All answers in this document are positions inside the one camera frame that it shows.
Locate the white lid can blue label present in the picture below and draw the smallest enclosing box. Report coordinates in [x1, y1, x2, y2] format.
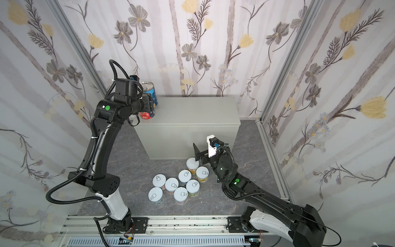
[178, 169, 192, 186]

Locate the white lid can green label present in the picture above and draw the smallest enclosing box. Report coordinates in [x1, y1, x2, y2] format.
[186, 180, 200, 197]

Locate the white lid can pink label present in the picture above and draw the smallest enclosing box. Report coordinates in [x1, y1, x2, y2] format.
[152, 174, 167, 190]

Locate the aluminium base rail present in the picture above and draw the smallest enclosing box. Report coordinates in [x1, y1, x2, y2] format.
[54, 214, 294, 247]

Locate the white lid can yellow label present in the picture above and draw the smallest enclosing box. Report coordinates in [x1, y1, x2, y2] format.
[196, 166, 209, 183]

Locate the white lid can front left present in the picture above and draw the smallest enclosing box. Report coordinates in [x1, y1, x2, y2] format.
[148, 187, 164, 205]

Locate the white lid can orange label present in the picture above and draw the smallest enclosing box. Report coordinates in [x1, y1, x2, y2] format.
[186, 157, 200, 175]

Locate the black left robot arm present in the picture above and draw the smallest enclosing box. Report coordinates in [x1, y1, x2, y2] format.
[46, 59, 154, 234]

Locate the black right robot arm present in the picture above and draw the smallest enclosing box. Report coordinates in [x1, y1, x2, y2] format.
[193, 140, 331, 247]

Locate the white lid can front centre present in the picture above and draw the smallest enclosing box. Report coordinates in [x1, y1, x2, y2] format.
[173, 187, 189, 205]

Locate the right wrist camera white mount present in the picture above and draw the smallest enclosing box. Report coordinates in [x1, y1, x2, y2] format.
[207, 135, 224, 158]

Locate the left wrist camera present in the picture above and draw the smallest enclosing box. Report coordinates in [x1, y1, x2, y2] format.
[129, 75, 140, 82]

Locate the grey metal cabinet box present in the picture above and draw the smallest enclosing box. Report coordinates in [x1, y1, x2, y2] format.
[135, 97, 241, 160]

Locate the white ribbed cable duct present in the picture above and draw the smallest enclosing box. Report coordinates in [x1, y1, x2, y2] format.
[66, 236, 247, 247]

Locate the dark red label can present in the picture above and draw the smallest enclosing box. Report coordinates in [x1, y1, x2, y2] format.
[139, 106, 155, 119]

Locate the blue label soup can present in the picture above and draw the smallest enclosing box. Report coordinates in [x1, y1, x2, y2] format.
[142, 81, 158, 107]

